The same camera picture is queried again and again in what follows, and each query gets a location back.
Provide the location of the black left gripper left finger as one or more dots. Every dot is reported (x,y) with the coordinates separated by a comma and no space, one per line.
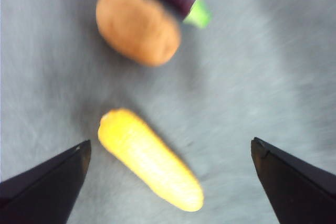
(47,190)

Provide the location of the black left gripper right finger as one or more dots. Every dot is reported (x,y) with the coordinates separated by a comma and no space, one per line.
(296,190)

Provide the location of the yellow corn cob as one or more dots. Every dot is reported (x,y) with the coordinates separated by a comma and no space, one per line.
(149,158)

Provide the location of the brown potato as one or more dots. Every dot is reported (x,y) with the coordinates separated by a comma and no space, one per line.
(136,24)

